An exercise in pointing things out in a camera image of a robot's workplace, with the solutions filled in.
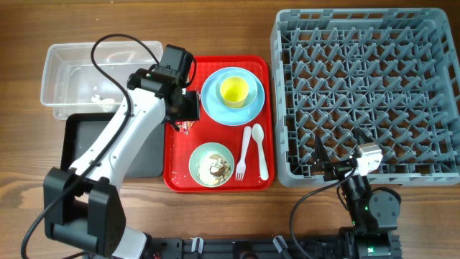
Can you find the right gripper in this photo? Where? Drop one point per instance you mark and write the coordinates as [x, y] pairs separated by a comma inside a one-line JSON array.
[[337, 168]]

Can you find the green bowl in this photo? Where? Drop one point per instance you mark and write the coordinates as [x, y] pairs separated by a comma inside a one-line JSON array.
[[203, 149]]

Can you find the rice and food scraps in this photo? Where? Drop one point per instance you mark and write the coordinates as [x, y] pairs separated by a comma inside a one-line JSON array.
[[213, 169]]

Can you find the light blue plate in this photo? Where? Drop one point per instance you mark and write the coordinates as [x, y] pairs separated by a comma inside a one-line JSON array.
[[220, 113]]

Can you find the red candy wrapper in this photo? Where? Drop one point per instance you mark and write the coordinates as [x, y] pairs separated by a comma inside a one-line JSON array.
[[185, 127]]

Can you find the yellow cup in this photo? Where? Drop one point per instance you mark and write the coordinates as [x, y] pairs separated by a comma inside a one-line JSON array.
[[234, 91]]

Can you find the grey dishwasher rack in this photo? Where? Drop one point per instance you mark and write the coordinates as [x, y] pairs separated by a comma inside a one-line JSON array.
[[393, 73]]

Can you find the light blue bowl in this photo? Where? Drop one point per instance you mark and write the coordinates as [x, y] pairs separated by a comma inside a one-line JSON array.
[[247, 77]]

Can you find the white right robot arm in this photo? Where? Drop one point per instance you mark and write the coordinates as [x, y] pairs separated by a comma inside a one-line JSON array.
[[373, 211]]

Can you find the white plastic spoon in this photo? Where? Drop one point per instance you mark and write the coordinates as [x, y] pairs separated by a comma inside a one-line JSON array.
[[258, 136]]

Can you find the black tray bin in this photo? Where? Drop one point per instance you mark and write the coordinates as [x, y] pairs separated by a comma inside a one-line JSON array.
[[82, 130]]

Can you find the white plastic fork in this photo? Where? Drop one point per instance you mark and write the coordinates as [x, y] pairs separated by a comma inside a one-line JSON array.
[[241, 165]]

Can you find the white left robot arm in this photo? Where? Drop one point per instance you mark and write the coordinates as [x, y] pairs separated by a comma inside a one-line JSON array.
[[82, 204]]

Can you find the clear plastic bin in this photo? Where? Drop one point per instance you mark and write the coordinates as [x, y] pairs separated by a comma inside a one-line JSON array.
[[69, 79]]

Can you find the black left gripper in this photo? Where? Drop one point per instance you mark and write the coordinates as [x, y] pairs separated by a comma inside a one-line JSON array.
[[192, 111]]

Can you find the red serving tray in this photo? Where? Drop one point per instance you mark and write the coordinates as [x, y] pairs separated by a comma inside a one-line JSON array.
[[221, 129]]

